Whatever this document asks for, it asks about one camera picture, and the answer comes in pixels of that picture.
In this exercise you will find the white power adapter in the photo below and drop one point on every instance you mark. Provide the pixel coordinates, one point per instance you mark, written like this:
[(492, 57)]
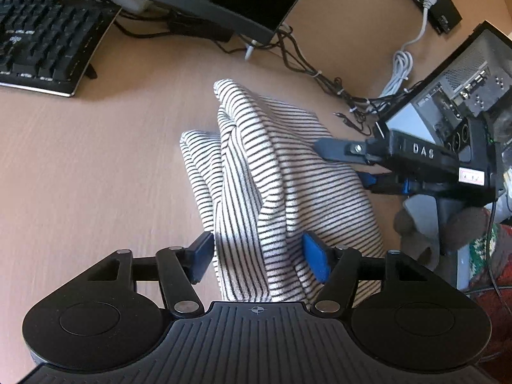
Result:
[(132, 4)]

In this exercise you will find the striped white garment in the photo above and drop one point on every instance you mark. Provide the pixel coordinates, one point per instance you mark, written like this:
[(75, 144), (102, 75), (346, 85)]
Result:
[(280, 168)]

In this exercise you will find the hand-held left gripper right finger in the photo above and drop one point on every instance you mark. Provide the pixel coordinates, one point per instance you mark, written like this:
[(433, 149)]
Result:
[(316, 258)]

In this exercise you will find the white computer case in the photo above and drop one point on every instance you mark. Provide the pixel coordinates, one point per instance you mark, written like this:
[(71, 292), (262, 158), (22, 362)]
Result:
[(460, 76)]

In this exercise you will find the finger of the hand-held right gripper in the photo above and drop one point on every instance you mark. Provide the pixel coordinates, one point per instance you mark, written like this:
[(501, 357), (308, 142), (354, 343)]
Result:
[(336, 150), (380, 182)]

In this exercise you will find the black socket panel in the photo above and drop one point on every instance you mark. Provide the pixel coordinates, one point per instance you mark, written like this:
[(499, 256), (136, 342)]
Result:
[(444, 8)]

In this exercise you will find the person's right hand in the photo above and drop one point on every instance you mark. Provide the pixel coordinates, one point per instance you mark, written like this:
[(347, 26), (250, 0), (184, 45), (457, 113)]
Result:
[(416, 228)]

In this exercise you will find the black keyboard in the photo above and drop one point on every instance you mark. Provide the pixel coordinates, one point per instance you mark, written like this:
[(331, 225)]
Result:
[(48, 40)]

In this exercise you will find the red patterned knit clothing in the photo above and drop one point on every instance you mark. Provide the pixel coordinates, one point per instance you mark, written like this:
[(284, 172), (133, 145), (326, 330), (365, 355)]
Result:
[(496, 328)]

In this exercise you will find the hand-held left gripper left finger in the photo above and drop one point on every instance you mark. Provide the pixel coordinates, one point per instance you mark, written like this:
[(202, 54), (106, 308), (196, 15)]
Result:
[(202, 254)]

